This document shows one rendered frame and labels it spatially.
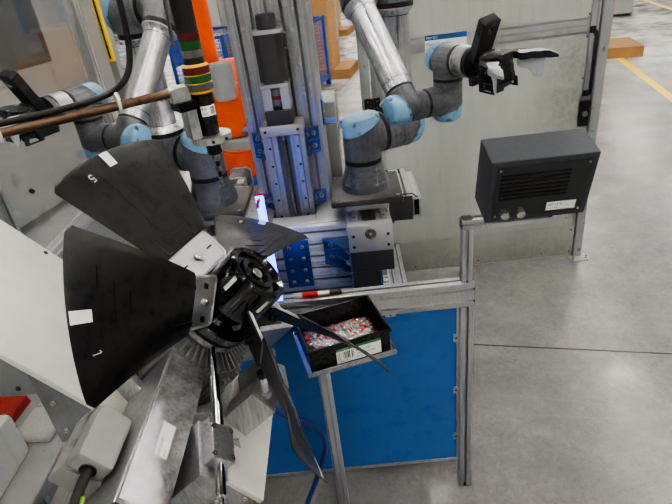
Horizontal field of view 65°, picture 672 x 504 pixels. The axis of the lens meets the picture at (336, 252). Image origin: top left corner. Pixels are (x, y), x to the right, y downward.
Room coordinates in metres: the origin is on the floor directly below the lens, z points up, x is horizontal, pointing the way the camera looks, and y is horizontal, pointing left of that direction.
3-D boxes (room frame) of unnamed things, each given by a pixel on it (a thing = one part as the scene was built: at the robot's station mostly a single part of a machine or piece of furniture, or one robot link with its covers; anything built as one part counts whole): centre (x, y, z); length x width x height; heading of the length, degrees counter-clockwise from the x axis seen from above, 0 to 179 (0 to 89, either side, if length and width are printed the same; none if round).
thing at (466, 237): (1.25, -0.35, 0.96); 0.03 x 0.03 x 0.20; 88
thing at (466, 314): (1.25, -0.35, 0.39); 0.04 x 0.04 x 0.78; 88
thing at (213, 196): (1.63, 0.37, 1.09); 0.15 x 0.15 x 0.10
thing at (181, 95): (0.90, 0.20, 1.49); 0.09 x 0.07 x 0.10; 123
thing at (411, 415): (1.26, 0.08, 0.45); 0.82 x 0.02 x 0.66; 88
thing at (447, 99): (1.39, -0.33, 1.34); 0.11 x 0.08 x 0.11; 112
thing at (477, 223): (1.24, -0.46, 1.04); 0.24 x 0.03 x 0.03; 88
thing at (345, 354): (1.10, 0.01, 0.85); 0.22 x 0.17 x 0.07; 104
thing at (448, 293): (1.26, 0.08, 0.82); 0.90 x 0.04 x 0.08; 88
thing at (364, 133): (1.60, -0.13, 1.20); 0.13 x 0.12 x 0.14; 112
